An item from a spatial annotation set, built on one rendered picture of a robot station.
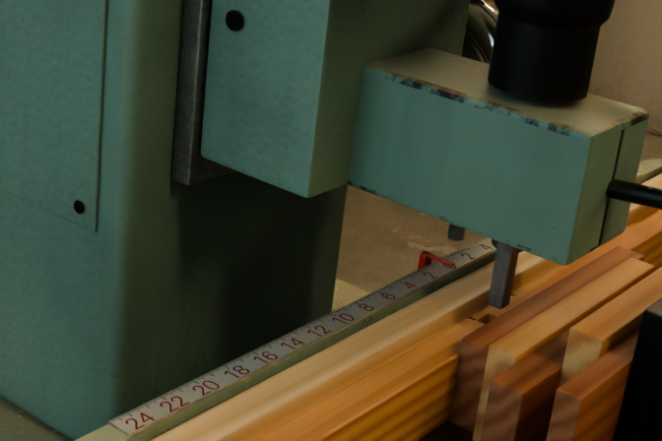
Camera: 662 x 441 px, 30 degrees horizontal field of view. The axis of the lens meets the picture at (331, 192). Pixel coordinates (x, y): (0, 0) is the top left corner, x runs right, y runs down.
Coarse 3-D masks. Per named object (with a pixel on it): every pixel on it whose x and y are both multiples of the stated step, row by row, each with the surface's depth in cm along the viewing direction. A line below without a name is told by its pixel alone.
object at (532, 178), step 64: (384, 64) 66; (448, 64) 67; (384, 128) 65; (448, 128) 63; (512, 128) 61; (576, 128) 59; (640, 128) 63; (384, 192) 66; (448, 192) 64; (512, 192) 61; (576, 192) 59; (576, 256) 61
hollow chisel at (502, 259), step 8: (496, 256) 66; (504, 256) 66; (512, 256) 66; (496, 264) 67; (504, 264) 66; (512, 264) 66; (496, 272) 67; (504, 272) 66; (512, 272) 67; (496, 280) 67; (504, 280) 66; (512, 280) 67; (496, 288) 67; (504, 288) 67; (496, 296) 67; (504, 296) 67; (496, 304) 67; (504, 304) 67
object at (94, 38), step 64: (0, 0) 70; (64, 0) 67; (128, 0) 64; (0, 64) 71; (64, 64) 68; (128, 64) 65; (0, 128) 73; (64, 128) 69; (128, 128) 67; (0, 192) 75; (64, 192) 70; (128, 192) 68; (192, 192) 72; (256, 192) 77; (0, 256) 76; (64, 256) 72; (128, 256) 70; (192, 256) 74; (256, 256) 80; (320, 256) 86; (0, 320) 78; (64, 320) 74; (128, 320) 71; (192, 320) 76; (256, 320) 82; (0, 384) 79; (64, 384) 75; (128, 384) 73
